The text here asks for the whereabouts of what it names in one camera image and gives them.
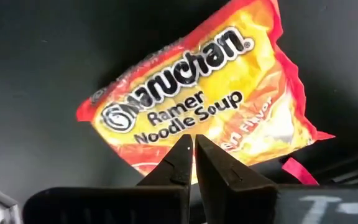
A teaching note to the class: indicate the red tag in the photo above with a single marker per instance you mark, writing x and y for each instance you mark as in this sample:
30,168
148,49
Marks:
300,172

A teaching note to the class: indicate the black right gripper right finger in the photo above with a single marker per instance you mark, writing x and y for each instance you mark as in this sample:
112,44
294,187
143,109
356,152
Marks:
228,193

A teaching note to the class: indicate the orange Maruchan ramen pack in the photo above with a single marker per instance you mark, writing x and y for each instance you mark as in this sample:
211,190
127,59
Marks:
197,77

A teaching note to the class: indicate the black table mat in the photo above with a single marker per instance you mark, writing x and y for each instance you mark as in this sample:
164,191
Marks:
42,93

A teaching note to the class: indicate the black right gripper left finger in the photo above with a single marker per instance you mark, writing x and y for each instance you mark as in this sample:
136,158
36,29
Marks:
176,186

